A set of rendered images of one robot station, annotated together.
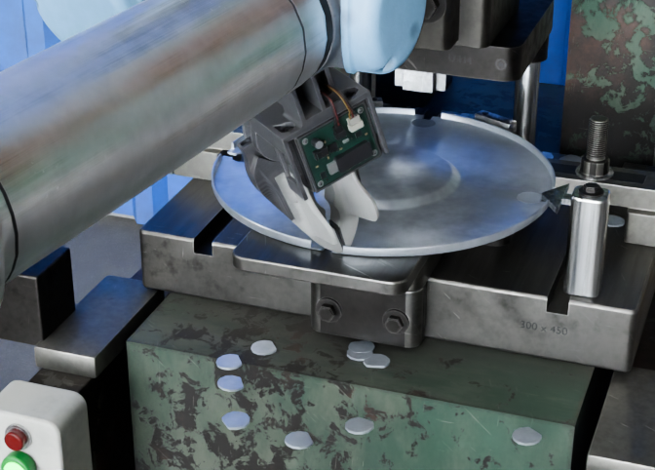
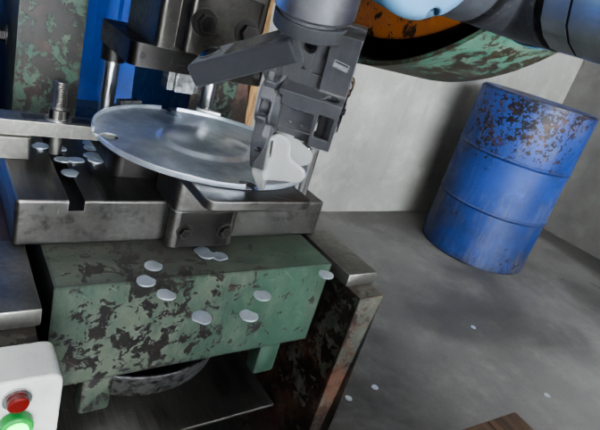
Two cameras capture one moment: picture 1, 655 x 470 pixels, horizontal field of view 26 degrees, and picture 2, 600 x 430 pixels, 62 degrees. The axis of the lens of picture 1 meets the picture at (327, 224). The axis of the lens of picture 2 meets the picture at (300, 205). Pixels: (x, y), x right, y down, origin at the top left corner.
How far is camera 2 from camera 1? 0.82 m
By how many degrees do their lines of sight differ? 54
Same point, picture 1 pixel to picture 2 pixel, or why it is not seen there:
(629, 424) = (342, 256)
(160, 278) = (32, 235)
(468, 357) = (252, 243)
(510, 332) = (266, 225)
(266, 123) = (313, 97)
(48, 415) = (47, 369)
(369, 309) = (210, 226)
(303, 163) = (332, 126)
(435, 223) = not seen: hidden behind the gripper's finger
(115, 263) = not seen: outside the picture
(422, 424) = (259, 285)
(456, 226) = not seen: hidden behind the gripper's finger
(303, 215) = (268, 165)
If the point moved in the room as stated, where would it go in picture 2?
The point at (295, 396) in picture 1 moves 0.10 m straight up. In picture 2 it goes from (187, 291) to (203, 222)
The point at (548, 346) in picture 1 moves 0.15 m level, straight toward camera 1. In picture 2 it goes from (283, 227) to (349, 278)
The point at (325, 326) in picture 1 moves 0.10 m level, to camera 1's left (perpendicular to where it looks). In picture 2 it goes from (179, 243) to (112, 260)
